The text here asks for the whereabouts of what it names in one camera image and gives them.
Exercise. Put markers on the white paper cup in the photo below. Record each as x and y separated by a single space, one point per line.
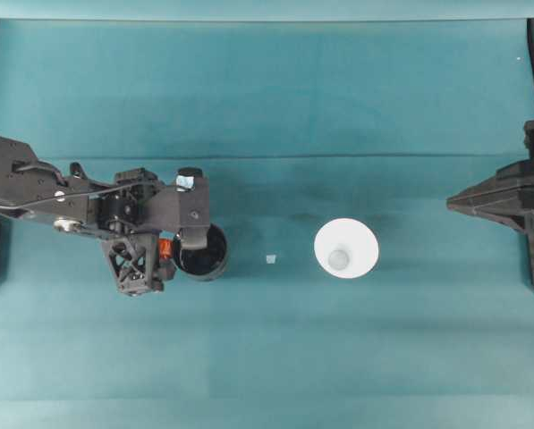
347 237

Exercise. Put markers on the small white paper scrap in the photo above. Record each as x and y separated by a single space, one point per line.
271 259

